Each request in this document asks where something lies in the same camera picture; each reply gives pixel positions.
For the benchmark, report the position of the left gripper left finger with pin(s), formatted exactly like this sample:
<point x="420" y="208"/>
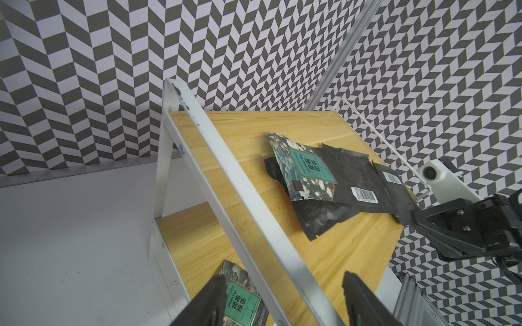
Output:
<point x="208" y="306"/>

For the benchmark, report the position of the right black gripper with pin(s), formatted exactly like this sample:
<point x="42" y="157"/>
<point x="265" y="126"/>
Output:
<point x="461" y="229"/>

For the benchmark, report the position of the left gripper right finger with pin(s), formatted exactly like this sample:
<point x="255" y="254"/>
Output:
<point x="363" y="307"/>

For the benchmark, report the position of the black tea bag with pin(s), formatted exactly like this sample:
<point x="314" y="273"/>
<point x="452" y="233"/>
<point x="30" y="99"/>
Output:
<point x="402" y="202"/>
<point x="317" y="217"/>
<point x="359" y="183"/>

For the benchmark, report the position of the green floral tea bag top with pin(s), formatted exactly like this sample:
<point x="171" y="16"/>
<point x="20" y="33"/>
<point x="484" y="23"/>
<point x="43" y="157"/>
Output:
<point x="305" y="173"/>

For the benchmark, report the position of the green floral tea bag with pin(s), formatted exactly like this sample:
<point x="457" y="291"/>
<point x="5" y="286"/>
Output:
<point x="243" y="306"/>
<point x="305" y="173"/>

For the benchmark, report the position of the green floral tea bag lower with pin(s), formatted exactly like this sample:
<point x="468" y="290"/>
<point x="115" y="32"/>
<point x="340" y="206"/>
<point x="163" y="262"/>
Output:
<point x="243" y="306"/>

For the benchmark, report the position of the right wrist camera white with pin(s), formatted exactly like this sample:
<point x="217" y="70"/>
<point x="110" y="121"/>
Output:
<point x="444" y="182"/>

